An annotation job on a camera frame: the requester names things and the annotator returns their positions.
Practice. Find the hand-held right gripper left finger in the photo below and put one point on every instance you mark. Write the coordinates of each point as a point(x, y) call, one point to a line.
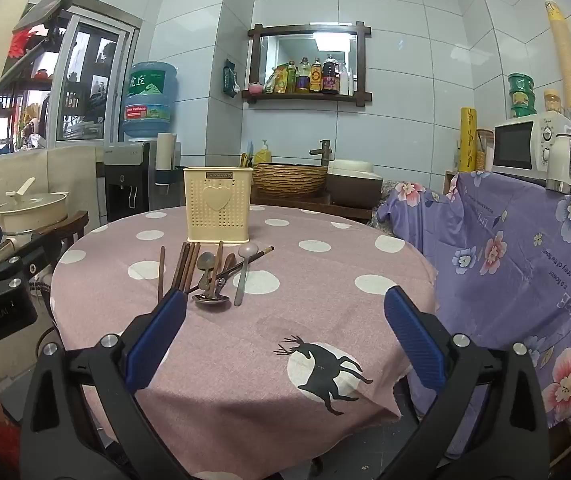
point(158, 340)

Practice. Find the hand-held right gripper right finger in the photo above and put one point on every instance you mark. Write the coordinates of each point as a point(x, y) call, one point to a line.
point(415, 340)

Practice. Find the large metal spoon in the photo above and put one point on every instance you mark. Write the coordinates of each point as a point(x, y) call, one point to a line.
point(210, 301)

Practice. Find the brown wooden spoon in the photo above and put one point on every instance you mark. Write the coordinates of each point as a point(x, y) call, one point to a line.
point(229, 260)

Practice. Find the cream plastic utensil holder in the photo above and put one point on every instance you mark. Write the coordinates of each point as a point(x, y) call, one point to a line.
point(218, 225)

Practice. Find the dark chopstick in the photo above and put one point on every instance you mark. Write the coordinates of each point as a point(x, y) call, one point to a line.
point(260, 253)

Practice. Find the dark wooden chair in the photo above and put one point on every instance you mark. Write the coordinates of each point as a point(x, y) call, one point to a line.
point(60, 225)

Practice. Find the cream cooking pot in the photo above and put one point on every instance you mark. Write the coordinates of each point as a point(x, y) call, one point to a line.
point(35, 212)

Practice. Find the cream ladle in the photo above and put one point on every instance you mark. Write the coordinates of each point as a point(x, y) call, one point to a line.
point(20, 189)

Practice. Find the beige cloth cover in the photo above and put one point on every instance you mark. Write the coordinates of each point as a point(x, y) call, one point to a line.
point(70, 170)

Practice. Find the pink polka dot tablecloth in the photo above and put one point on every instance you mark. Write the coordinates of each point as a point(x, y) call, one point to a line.
point(265, 320)

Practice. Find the water dispenser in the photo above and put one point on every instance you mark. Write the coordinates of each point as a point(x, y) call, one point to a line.
point(125, 180)

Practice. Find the purple floral cloth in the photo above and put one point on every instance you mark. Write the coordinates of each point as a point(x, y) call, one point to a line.
point(515, 260)

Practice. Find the paisley cloth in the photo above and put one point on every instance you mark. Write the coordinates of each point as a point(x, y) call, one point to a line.
point(385, 205)

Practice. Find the teal cup holder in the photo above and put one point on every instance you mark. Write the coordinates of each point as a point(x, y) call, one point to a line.
point(165, 175)

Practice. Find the wooden box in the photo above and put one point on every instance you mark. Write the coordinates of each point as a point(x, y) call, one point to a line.
point(450, 182)

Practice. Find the brown and cream rice cooker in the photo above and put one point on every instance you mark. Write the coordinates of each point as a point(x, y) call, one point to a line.
point(355, 187)

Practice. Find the white paper cup tube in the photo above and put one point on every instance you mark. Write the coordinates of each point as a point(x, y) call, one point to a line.
point(166, 150)

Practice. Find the dark wooden vanity table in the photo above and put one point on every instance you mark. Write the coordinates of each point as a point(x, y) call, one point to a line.
point(315, 207)

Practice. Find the sliding window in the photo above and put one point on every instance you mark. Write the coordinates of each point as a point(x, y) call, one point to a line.
point(90, 85)

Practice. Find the blue water bottle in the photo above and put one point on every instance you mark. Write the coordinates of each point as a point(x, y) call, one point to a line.
point(150, 95)

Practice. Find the glass jar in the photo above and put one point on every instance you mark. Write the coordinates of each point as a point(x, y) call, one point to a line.
point(484, 152)

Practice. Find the woven pattern sink basin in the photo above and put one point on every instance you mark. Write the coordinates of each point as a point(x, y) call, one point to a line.
point(290, 180)

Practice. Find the yellow roll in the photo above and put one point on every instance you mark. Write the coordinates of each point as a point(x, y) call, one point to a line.
point(468, 140)

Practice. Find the bronze faucet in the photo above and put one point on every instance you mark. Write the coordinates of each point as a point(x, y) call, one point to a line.
point(323, 152)

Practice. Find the yellow soap dispenser bottle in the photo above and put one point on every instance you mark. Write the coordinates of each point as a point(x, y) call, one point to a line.
point(264, 152)

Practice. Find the white microwave oven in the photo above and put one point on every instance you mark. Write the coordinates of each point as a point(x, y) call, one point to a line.
point(515, 145)

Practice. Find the white kettle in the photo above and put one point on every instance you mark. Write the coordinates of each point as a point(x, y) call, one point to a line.
point(565, 160)

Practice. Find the grey phone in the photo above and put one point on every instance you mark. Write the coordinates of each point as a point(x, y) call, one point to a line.
point(47, 7)

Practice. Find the white plastic bottle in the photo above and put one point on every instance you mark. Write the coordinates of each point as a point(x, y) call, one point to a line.
point(351, 82)
point(344, 80)

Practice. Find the green cup stack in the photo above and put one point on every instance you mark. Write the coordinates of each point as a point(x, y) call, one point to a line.
point(521, 95)

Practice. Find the pink bowl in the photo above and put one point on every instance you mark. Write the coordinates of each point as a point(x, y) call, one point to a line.
point(254, 88)

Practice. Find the small lidded jar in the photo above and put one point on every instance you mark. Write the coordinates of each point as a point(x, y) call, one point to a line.
point(553, 101)

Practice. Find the dark soy sauce bottle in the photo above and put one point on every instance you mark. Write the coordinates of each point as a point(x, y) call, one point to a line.
point(330, 74)

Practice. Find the amber sauce bottle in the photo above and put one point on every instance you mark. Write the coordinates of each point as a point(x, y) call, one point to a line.
point(316, 76)

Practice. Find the clear oil bottle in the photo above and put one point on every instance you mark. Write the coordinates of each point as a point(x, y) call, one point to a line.
point(304, 75)

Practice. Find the yellow seasoning packet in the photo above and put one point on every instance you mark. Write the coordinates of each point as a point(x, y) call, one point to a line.
point(280, 79)

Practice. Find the green label bottle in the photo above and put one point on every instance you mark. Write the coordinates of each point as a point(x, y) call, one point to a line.
point(291, 76)

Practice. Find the wooden framed mirror shelf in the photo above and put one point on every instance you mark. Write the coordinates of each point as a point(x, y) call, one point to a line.
point(290, 50)

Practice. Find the tall cream paper cup stack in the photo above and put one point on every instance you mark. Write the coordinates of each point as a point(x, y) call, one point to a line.
point(565, 60)

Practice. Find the green wall packet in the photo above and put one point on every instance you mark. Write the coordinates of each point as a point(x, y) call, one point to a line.
point(230, 77)

